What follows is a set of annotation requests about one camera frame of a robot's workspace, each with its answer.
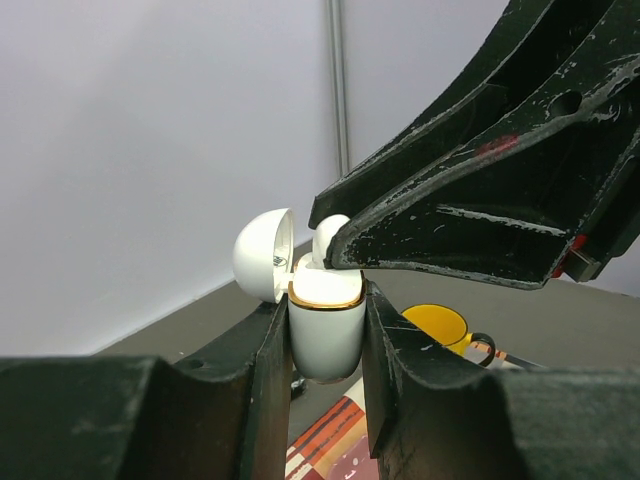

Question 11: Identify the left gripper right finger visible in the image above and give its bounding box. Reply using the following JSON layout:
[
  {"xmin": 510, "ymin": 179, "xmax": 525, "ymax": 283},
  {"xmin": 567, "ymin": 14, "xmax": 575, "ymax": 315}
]
[{"xmin": 362, "ymin": 282, "xmax": 639, "ymax": 479}]

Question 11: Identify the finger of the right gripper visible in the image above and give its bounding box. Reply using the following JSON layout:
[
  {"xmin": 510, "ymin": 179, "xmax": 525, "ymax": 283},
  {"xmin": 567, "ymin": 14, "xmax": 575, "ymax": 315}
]
[{"xmin": 309, "ymin": 1, "xmax": 611, "ymax": 227}]

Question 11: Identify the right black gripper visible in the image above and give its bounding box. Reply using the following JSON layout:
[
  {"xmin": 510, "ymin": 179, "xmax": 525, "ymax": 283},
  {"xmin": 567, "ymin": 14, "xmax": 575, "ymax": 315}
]
[{"xmin": 325, "ymin": 1, "xmax": 639, "ymax": 289}]

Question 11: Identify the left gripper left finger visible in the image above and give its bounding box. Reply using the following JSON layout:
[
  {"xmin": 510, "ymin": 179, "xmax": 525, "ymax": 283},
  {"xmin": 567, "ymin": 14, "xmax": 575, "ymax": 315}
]
[{"xmin": 1, "ymin": 303, "xmax": 292, "ymax": 479}]

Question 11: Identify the white charging case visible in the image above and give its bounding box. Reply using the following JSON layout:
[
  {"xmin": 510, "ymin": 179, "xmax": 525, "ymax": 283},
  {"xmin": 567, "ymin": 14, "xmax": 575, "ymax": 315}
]
[{"xmin": 233, "ymin": 208, "xmax": 366, "ymax": 384}]

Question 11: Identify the white earbud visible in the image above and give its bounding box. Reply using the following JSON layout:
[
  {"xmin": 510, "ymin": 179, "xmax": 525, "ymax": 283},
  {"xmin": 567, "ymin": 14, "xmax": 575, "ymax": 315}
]
[{"xmin": 312, "ymin": 214, "xmax": 350, "ymax": 269}]

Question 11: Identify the yellow transparent mug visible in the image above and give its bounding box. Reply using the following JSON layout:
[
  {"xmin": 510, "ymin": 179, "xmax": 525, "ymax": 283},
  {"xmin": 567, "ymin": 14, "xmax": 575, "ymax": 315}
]
[{"xmin": 401, "ymin": 304, "xmax": 497, "ymax": 367}]

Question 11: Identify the colourful patchwork placemat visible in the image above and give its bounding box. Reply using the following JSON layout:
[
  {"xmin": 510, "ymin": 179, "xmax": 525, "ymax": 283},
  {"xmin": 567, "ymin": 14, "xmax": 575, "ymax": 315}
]
[{"xmin": 284, "ymin": 380, "xmax": 379, "ymax": 480}]

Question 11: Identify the right aluminium frame post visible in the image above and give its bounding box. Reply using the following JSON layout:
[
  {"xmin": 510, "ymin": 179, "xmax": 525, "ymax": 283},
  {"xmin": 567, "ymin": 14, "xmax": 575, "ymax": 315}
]
[{"xmin": 325, "ymin": 0, "xmax": 351, "ymax": 176}]

